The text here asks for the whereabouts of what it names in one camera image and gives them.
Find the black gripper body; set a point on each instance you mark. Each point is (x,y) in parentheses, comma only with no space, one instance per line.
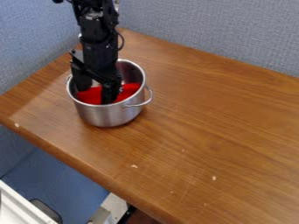
(96,59)

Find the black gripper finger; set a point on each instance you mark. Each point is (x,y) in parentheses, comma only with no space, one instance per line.
(83,81)
(109,92)

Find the red cloth object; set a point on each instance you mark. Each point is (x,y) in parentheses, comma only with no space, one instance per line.
(91,96)

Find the metal pot with handles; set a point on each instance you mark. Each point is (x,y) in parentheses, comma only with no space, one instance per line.
(107,105)

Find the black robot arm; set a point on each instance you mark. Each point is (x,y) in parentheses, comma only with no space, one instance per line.
(96,17)

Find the white appliance lower left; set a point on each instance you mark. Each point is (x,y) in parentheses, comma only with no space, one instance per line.
(17,210)

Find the white table leg bracket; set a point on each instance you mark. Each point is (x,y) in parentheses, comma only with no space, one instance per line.
(111,211)

